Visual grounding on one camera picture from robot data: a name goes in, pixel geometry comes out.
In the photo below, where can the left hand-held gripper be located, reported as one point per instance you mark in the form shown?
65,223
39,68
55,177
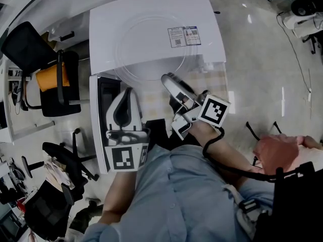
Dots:
123,157

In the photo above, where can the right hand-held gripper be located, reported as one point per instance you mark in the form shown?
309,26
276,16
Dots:
214,111

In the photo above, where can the person's right forearm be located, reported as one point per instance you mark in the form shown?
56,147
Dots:
222,150

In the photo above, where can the person's left forearm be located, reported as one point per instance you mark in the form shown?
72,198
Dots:
118,195

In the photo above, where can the person's left leg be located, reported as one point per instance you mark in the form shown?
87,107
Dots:
156,132

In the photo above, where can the black office chair with armrests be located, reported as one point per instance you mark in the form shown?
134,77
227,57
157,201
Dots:
63,150

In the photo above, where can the orange cushion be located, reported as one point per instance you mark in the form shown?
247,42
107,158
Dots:
50,77

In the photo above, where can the white microwave oven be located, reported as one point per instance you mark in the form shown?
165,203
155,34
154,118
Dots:
106,34

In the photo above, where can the black-legged stool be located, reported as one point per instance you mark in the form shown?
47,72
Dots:
252,131

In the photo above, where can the beige paper bag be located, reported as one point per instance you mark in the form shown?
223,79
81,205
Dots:
54,173

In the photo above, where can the person's light blue shirt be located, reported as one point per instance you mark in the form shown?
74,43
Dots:
181,198

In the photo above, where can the dark olive bag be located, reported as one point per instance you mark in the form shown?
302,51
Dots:
85,215

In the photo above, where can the pink cloth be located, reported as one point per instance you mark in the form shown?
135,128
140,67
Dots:
277,152

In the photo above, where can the black chair with orange cushion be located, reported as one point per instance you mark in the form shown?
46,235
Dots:
25,47

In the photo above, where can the black mesh high-back chair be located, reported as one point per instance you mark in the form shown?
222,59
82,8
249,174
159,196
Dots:
45,210

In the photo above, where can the white power strip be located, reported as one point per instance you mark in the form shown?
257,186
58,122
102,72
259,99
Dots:
309,95

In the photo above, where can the black swivel chair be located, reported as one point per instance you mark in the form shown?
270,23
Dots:
314,41

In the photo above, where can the black floor fan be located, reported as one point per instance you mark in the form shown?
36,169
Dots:
301,7

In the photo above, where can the grey electronic device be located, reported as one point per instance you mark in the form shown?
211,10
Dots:
10,226

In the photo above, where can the black body-worn device box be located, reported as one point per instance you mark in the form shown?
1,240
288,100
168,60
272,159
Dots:
297,205

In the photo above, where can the white frame desk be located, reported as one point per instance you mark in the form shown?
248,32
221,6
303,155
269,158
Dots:
6,132

